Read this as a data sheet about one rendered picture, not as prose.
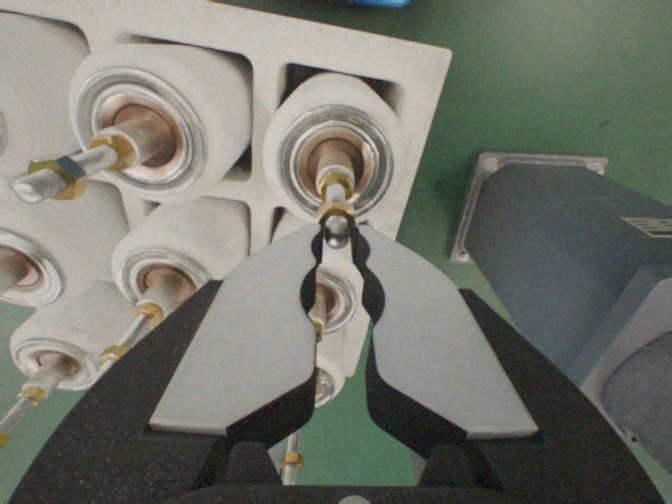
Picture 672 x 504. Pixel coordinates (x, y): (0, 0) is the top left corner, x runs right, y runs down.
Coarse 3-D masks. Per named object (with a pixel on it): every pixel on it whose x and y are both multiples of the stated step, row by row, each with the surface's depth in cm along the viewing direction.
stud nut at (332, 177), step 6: (330, 174) 17; (336, 174) 17; (342, 174) 17; (324, 180) 17; (330, 180) 17; (336, 180) 17; (342, 180) 17; (348, 180) 17; (318, 186) 17; (324, 186) 17; (348, 186) 17; (324, 192) 17; (348, 192) 17; (324, 198) 17; (348, 198) 17
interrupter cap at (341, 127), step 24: (312, 120) 18; (336, 120) 19; (360, 120) 19; (288, 144) 19; (312, 144) 19; (336, 144) 20; (360, 144) 19; (384, 144) 19; (288, 168) 20; (312, 168) 20; (360, 168) 20; (384, 168) 20; (288, 192) 21; (312, 192) 21; (360, 192) 21; (384, 192) 21; (312, 216) 22
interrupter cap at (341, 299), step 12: (324, 276) 25; (336, 276) 25; (324, 288) 26; (336, 288) 25; (348, 288) 25; (336, 300) 26; (348, 300) 26; (336, 312) 27; (348, 312) 27; (336, 324) 28
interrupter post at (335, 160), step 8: (328, 152) 20; (336, 152) 19; (320, 160) 20; (328, 160) 18; (336, 160) 18; (344, 160) 18; (320, 168) 18; (328, 168) 17; (336, 168) 17; (344, 168) 17; (320, 176) 18; (352, 176) 18; (352, 184) 18
